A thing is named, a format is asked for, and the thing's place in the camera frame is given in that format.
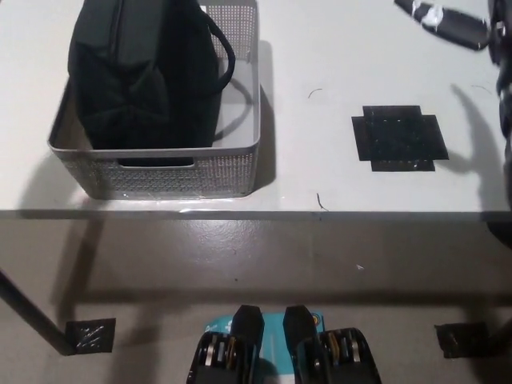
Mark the black cross tape patch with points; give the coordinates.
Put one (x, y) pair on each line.
(400, 138)

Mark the black table leg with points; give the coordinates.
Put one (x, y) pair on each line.
(28, 308)

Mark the black rounded object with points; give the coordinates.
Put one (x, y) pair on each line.
(502, 232)

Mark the clear tape strip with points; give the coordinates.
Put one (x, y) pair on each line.
(192, 204)

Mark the grey perforated plastic basket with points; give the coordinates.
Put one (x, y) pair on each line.
(248, 132)

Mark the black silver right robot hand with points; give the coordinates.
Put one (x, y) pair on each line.
(460, 26)

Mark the black teal robot body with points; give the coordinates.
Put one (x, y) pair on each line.
(248, 340)

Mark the thin dark thread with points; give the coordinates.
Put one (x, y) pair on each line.
(481, 88)
(314, 92)

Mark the black fabric backpack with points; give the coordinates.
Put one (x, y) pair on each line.
(132, 80)

